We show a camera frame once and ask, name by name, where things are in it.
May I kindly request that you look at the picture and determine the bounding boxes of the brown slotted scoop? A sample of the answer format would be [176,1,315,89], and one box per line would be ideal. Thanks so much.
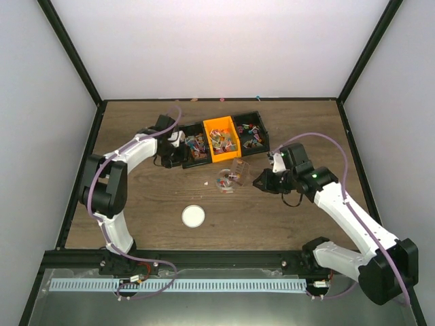
[229,158,256,187]

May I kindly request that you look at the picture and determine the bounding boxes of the black bin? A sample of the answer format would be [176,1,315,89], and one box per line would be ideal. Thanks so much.
[232,111,270,157]
[179,122,212,169]

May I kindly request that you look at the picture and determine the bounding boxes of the clear plastic cup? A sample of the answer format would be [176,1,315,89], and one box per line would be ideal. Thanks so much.
[215,169,243,194]

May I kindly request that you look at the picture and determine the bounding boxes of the orange candy bin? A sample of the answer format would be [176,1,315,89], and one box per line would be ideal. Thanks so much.
[203,115,242,163]

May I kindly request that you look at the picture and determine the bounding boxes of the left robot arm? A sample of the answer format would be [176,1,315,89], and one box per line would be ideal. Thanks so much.
[79,115,192,274]

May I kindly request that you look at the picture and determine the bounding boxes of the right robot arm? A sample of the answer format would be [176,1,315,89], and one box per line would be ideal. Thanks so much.
[253,143,419,305]

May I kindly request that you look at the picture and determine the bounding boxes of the white round lid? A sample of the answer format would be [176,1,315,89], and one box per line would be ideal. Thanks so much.
[181,205,205,228]

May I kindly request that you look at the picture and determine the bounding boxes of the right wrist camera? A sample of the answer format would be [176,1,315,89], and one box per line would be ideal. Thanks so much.
[267,152,286,174]

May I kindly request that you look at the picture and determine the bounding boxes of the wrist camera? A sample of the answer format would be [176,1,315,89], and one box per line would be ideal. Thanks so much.
[267,152,286,174]
[169,130,185,148]

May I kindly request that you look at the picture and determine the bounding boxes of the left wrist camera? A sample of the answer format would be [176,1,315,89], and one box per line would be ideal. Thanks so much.
[169,130,185,148]

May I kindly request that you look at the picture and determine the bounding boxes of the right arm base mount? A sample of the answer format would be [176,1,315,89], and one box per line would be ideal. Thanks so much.
[280,236,331,277]

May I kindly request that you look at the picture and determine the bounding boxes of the light blue slotted rail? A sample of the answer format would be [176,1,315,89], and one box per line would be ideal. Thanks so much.
[49,278,307,293]

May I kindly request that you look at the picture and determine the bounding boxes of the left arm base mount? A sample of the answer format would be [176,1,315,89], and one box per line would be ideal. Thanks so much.
[99,250,158,277]

